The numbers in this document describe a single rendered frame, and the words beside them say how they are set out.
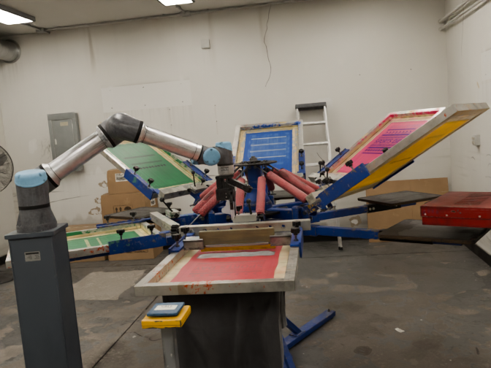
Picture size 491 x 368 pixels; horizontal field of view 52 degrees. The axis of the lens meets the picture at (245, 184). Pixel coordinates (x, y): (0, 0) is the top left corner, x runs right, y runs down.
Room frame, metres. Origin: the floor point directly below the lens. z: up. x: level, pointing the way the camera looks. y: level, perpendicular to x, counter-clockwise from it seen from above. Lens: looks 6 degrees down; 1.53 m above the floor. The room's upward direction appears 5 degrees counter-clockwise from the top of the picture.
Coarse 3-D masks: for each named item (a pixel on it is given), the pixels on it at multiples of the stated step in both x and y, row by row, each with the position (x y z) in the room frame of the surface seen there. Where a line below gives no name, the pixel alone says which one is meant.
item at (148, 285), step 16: (176, 256) 2.22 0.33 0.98; (160, 272) 1.98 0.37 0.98; (288, 272) 1.81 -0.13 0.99; (144, 288) 1.79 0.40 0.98; (160, 288) 1.78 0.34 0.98; (176, 288) 1.77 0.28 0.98; (192, 288) 1.76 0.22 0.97; (208, 288) 1.75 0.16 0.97; (224, 288) 1.74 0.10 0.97; (240, 288) 1.73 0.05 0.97; (256, 288) 1.73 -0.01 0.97; (272, 288) 1.72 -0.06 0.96; (288, 288) 1.71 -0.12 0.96
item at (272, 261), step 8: (272, 248) 2.33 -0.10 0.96; (280, 248) 2.32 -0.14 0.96; (240, 256) 2.23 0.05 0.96; (248, 256) 2.22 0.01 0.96; (256, 256) 2.21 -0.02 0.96; (264, 256) 2.20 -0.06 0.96; (272, 256) 2.19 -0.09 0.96; (264, 264) 2.07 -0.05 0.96; (272, 264) 2.06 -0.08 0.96; (264, 272) 1.95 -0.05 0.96; (272, 272) 1.94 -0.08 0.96
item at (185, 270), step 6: (198, 252) 2.38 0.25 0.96; (204, 252) 2.37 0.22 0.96; (210, 252) 2.36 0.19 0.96; (216, 252) 2.35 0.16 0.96; (222, 252) 2.34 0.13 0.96; (228, 252) 2.33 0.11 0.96; (234, 252) 2.32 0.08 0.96; (192, 258) 2.26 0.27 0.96; (198, 258) 2.26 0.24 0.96; (204, 258) 2.25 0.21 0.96; (210, 258) 2.24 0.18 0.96; (216, 258) 2.23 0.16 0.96; (222, 258) 2.22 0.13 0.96; (228, 258) 2.21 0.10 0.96; (186, 264) 2.17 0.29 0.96; (192, 264) 2.16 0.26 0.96; (180, 270) 2.08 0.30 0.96; (186, 270) 2.08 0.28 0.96; (180, 276) 2.00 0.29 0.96; (186, 276) 1.99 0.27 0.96; (210, 276) 1.96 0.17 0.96; (216, 276) 1.95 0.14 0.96; (222, 276) 1.95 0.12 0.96
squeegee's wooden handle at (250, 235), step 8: (200, 232) 2.35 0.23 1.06; (208, 232) 2.35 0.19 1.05; (216, 232) 2.34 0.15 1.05; (224, 232) 2.33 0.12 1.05; (232, 232) 2.33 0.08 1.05; (240, 232) 2.32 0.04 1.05; (248, 232) 2.32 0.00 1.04; (256, 232) 2.31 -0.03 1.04; (264, 232) 2.31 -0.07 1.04; (272, 232) 2.30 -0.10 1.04; (208, 240) 2.35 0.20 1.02; (216, 240) 2.34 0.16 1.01; (224, 240) 2.33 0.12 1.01; (232, 240) 2.33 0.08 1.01; (240, 240) 2.32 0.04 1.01; (248, 240) 2.32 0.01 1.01; (256, 240) 2.31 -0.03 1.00; (264, 240) 2.31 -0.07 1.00
